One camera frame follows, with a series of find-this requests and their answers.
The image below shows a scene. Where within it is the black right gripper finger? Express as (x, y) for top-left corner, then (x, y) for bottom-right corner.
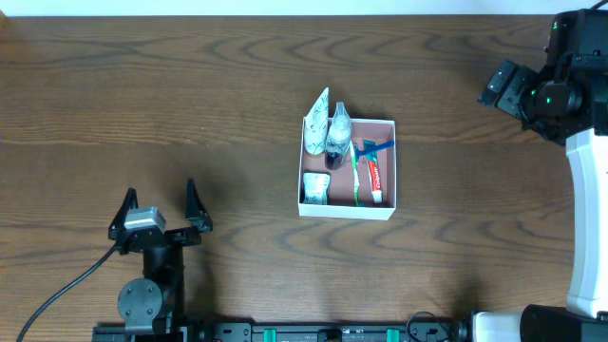
(478, 60), (518, 106)
(497, 65), (537, 119)

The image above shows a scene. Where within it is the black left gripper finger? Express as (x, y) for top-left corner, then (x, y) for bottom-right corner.
(108, 188), (139, 238)
(185, 179), (213, 233)

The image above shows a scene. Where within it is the white green soap packet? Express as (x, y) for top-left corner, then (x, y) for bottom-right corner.
(303, 172), (331, 205)

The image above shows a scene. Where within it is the red green toothpaste tube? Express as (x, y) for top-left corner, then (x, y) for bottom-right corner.
(366, 152), (383, 204)

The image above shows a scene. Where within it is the blue disposable razor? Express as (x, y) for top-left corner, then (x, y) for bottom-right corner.
(354, 140), (394, 160)

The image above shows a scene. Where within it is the white bamboo-print cream tube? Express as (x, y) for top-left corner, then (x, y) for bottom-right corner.
(303, 87), (330, 156)

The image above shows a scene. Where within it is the clear bottle blue liquid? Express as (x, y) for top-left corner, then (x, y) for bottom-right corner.
(325, 102), (352, 170)

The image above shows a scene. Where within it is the green white toothbrush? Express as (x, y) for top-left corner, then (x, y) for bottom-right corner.
(349, 141), (362, 207)

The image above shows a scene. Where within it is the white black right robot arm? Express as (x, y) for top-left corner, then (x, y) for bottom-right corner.
(468, 51), (607, 342)

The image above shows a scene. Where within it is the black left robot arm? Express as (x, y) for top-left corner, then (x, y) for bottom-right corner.
(92, 179), (213, 341)

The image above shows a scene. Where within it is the white box pink interior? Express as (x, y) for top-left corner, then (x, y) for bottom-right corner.
(297, 144), (398, 220)

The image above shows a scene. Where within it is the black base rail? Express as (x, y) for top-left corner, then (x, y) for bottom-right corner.
(91, 319), (467, 342)

